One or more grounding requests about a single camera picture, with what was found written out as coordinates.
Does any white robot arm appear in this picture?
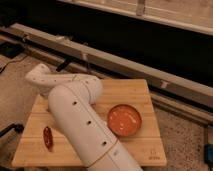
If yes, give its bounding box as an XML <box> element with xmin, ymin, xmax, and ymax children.
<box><xmin>25</xmin><ymin>64</ymin><xmax>143</xmax><ymax>171</ymax></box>

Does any orange ceramic bowl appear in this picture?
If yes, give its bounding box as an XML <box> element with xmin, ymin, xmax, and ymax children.
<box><xmin>107</xmin><ymin>104</ymin><xmax>142</xmax><ymax>137</ymax></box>

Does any light wooden board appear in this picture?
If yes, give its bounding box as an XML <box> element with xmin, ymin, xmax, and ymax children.
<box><xmin>12</xmin><ymin>79</ymin><xmax>167</xmax><ymax>167</ymax></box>

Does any dark red oblong object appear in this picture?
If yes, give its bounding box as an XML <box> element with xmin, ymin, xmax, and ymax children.
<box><xmin>43</xmin><ymin>127</ymin><xmax>53</xmax><ymax>150</ymax></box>

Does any black clamp at left edge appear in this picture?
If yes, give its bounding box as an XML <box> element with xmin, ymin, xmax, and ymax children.
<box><xmin>0</xmin><ymin>124</ymin><xmax>24</xmax><ymax>137</ymax></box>

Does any black box on floor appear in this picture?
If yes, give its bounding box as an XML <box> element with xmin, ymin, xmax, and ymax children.
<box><xmin>0</xmin><ymin>42</ymin><xmax>24</xmax><ymax>59</ymax></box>

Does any blue object at right edge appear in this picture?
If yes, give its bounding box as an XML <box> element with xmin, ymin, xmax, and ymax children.
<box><xmin>204</xmin><ymin>144</ymin><xmax>213</xmax><ymax>165</ymax></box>

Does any long metal floor rail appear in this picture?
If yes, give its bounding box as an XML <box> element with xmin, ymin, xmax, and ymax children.
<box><xmin>0</xmin><ymin>24</ymin><xmax>213</xmax><ymax>124</ymax></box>

